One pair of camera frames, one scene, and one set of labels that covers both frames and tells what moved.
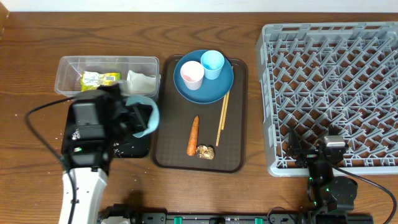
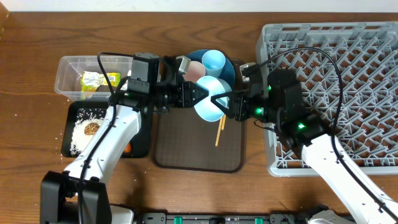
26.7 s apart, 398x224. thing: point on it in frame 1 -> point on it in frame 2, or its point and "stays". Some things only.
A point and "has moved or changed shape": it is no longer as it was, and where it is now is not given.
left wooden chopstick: (221, 121) stays
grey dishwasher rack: (314, 76) stays
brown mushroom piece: (206, 152) has moved or changed shape
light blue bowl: (155, 116) -> (206, 109)
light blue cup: (212, 61) stays
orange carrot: (191, 149) -> (127, 148)
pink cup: (192, 73) stays
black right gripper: (310, 154) -> (237, 106)
